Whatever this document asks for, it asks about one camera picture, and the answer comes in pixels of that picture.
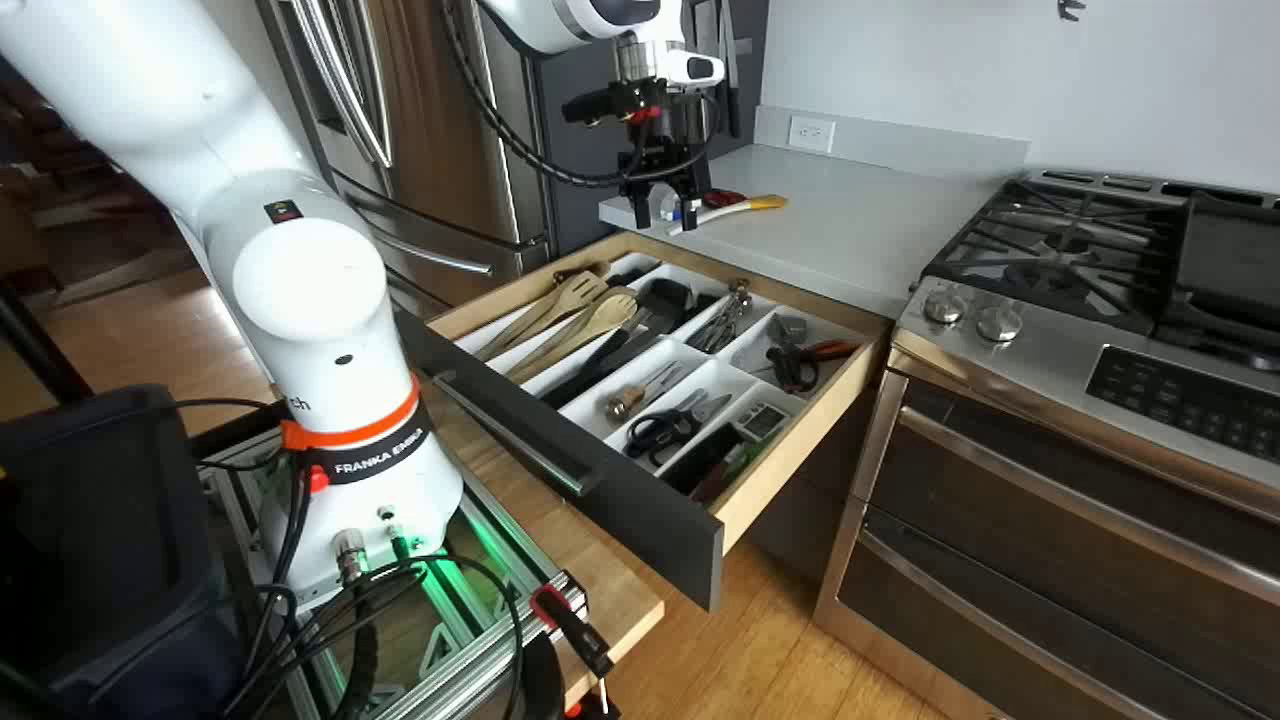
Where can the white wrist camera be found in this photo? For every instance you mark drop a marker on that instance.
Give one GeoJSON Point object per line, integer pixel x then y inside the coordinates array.
{"type": "Point", "coordinates": [685, 65]}

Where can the black metal leg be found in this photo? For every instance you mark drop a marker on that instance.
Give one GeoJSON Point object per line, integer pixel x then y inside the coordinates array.
{"type": "Point", "coordinates": [34, 350]}

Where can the white drawer organizer tray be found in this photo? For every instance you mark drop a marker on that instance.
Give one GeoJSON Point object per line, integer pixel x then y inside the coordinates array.
{"type": "Point", "coordinates": [695, 381]}

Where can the blue and white round gadget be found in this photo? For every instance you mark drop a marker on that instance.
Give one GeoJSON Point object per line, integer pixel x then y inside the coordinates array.
{"type": "Point", "coordinates": [664, 208]}

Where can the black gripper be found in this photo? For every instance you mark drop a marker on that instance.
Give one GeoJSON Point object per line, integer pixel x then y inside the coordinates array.
{"type": "Point", "coordinates": [648, 109]}

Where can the metal wall hook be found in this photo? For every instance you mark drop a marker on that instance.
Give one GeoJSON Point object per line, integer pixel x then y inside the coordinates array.
{"type": "Point", "coordinates": [1068, 9]}

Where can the wooden spoon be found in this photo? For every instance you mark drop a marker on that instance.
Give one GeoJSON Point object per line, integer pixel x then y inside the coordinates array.
{"type": "Point", "coordinates": [605, 316]}

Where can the black stove griddle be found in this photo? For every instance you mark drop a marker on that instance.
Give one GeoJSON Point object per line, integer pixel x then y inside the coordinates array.
{"type": "Point", "coordinates": [1227, 260]}

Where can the metal tongs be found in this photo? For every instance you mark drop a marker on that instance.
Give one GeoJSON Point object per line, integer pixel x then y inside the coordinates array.
{"type": "Point", "coordinates": [724, 323]}

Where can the silver stove knob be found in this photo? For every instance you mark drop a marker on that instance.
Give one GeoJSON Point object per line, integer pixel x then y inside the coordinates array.
{"type": "Point", "coordinates": [946, 304]}
{"type": "Point", "coordinates": [997, 323]}

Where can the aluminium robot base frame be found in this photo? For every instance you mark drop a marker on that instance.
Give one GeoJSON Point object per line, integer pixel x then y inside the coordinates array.
{"type": "Point", "coordinates": [452, 652]}

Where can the black plastic spatula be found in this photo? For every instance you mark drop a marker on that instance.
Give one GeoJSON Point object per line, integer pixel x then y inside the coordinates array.
{"type": "Point", "coordinates": [659, 308]}

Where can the wooden platform board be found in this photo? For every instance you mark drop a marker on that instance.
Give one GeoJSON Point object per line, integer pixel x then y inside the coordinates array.
{"type": "Point", "coordinates": [584, 562]}

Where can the grey metal utensil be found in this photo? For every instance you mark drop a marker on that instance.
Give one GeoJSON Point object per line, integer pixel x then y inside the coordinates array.
{"type": "Point", "coordinates": [791, 324]}

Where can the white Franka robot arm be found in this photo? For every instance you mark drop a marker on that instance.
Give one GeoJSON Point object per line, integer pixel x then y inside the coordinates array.
{"type": "Point", "coordinates": [321, 304]}

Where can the dark fronted wooden drawer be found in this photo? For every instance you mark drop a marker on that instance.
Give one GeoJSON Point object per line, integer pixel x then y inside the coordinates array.
{"type": "Point", "coordinates": [641, 514]}

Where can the black cast iron grate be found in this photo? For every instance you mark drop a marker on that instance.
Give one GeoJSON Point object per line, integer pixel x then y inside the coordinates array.
{"type": "Point", "coordinates": [1052, 245]}

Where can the wall mounted kitchen knife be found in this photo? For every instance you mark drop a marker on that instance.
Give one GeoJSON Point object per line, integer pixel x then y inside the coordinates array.
{"type": "Point", "coordinates": [728, 61]}

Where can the black bin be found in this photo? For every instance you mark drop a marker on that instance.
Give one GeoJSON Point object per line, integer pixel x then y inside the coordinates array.
{"type": "Point", "coordinates": [104, 562]}

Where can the stainless steel gas range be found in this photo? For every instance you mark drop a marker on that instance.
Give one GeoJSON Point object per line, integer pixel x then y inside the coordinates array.
{"type": "Point", "coordinates": [1042, 363]}

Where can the small brass utensil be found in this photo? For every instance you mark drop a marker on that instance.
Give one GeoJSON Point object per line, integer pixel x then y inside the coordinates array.
{"type": "Point", "coordinates": [627, 396]}

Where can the red and black clamp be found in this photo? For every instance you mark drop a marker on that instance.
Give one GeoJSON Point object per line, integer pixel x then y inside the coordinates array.
{"type": "Point", "coordinates": [573, 627]}

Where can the white wall outlet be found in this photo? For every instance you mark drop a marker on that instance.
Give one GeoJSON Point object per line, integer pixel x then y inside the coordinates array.
{"type": "Point", "coordinates": [810, 134]}

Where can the dark wooden furniture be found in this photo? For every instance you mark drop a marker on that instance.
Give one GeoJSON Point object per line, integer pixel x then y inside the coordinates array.
{"type": "Point", "coordinates": [40, 215]}

